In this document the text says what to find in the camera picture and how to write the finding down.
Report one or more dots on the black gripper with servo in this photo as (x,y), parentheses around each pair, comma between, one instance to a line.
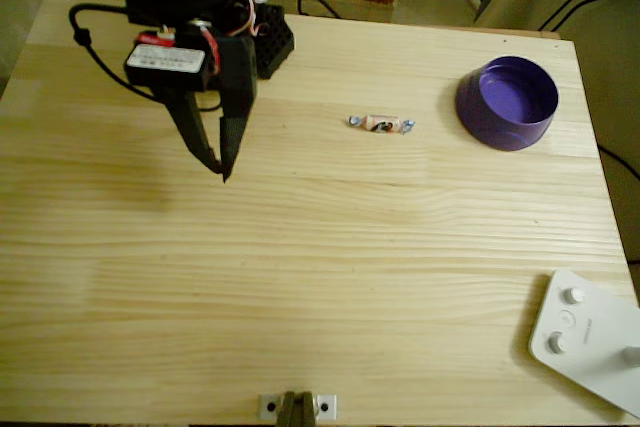
(239,78)

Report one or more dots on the candy with twisted ends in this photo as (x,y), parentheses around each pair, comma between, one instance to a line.
(380,122)

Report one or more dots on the purple plastic bowl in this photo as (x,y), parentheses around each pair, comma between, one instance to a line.
(480,127)

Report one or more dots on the olive green clamp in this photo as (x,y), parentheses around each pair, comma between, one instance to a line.
(297,412)

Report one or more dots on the white lamp base with knobs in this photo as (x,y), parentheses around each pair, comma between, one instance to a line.
(590,337)

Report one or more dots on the silver metal bracket plate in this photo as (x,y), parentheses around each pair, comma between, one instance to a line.
(270,406)

